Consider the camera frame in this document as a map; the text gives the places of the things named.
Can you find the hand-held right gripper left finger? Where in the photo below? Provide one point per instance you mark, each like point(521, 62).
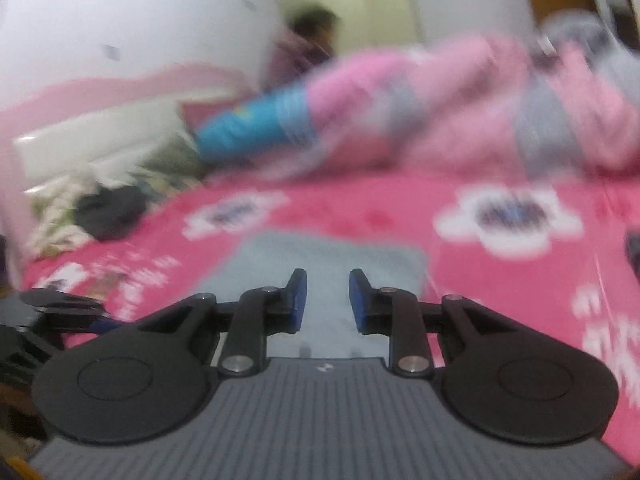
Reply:
point(299, 302)

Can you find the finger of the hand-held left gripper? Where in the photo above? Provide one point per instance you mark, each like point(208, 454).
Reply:
point(60, 299)
point(85, 324)

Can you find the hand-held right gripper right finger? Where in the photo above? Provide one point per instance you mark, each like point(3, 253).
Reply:
point(356, 302)

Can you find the grey pants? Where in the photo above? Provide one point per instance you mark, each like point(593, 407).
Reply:
point(320, 280)

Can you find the stack of folded clothes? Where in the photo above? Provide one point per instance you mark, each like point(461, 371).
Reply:
point(632, 255)

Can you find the white fuzzy cloth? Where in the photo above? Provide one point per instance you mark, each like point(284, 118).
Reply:
point(55, 210)

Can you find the pink floral blanket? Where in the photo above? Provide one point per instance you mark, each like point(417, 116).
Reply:
point(350, 210)

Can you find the dark grey garment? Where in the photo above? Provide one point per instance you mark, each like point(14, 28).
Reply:
point(110, 210)

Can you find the green floral pillow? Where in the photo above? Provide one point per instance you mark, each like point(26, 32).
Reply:
point(170, 160)

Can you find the pink white headboard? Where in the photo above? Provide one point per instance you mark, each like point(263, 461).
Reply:
point(100, 125)

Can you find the blue pink striped quilt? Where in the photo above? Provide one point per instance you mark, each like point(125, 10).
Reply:
point(260, 120)

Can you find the dark red pillow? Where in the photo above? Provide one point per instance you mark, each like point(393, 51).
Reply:
point(205, 110)

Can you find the pink grey floral duvet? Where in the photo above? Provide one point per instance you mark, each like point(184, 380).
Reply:
point(475, 110)

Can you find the cream wardrobe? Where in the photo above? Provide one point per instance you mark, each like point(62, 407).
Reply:
point(360, 10)

